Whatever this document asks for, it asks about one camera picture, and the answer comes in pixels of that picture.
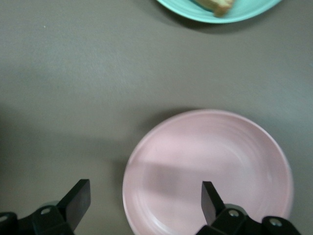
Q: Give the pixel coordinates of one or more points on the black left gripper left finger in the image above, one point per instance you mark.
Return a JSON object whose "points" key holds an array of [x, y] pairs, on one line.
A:
{"points": [[75, 205]]}

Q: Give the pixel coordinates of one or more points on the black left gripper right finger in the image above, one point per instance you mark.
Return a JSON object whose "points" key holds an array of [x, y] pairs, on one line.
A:
{"points": [[210, 203]]}

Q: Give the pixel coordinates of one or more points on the pink shallow bowl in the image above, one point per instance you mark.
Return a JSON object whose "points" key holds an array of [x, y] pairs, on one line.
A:
{"points": [[207, 151]]}

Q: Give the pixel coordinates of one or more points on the teal plate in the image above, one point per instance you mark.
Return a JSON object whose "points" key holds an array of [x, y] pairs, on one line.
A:
{"points": [[244, 12]]}

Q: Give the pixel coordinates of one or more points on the bread slice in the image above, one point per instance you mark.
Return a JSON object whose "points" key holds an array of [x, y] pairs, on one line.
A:
{"points": [[217, 6]]}

